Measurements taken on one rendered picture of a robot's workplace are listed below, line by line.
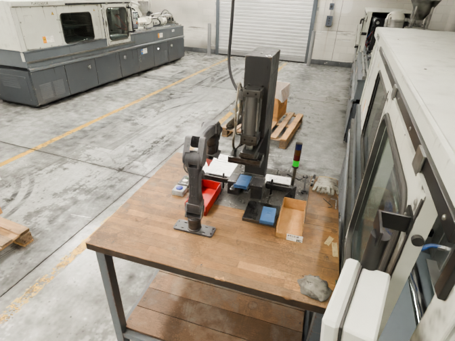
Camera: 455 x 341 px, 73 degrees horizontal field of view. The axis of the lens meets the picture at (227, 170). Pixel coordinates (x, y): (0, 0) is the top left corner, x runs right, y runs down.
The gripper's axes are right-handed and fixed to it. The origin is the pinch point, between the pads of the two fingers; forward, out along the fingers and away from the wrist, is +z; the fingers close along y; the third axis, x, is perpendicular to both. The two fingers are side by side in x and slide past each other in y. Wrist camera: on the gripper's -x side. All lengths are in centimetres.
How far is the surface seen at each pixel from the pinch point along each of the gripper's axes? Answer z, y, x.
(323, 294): -1, -63, 57
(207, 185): 17.8, -0.2, -1.6
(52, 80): 174, 372, -308
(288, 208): 11.9, -47.4, 4.4
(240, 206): 15.0, -22.4, 9.4
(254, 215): 10.4, -30.7, 17.5
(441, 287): -68, -60, 92
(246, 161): -5.8, -19.5, -3.7
